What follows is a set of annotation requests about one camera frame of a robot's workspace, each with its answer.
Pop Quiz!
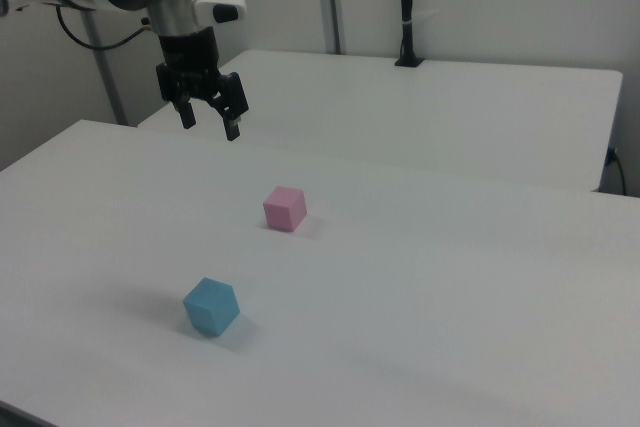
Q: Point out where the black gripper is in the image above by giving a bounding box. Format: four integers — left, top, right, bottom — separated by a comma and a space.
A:
155, 28, 251, 143

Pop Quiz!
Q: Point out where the blue foam cube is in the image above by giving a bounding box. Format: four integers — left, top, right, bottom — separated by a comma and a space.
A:
182, 276, 242, 340

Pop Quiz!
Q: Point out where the pink foam cube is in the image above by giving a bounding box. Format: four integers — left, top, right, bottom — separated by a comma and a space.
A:
262, 185, 308, 234

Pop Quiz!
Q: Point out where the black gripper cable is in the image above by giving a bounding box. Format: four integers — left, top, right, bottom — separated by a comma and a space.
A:
55, 5, 154, 51

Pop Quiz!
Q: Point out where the black cable at table edge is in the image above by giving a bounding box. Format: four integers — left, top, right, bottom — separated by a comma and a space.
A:
606, 146, 629, 196

